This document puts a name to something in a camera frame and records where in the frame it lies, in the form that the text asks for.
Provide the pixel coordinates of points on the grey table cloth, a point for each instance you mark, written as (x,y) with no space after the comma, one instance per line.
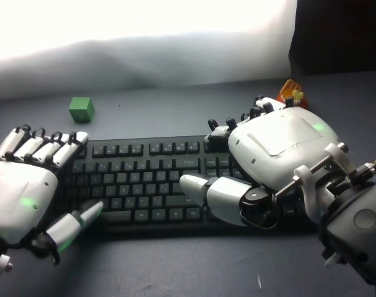
(175,266)

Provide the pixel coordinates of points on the green cube block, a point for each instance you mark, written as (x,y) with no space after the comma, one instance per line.
(80,109)

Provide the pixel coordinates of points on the orange round toy cake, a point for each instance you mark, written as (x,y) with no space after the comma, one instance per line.
(288,88)

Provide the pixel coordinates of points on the white backdrop sheet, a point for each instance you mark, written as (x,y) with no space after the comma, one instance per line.
(144,46)

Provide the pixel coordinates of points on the black computer keyboard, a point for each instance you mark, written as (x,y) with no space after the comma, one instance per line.
(138,179)

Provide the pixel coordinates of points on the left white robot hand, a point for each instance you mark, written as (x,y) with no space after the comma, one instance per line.
(17,191)

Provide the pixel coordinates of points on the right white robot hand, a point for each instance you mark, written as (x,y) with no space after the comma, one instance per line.
(277,145)

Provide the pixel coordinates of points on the small white scrap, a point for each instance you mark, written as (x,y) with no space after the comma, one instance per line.
(259,280)

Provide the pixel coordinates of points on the black panel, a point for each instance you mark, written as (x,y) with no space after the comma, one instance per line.
(339,34)

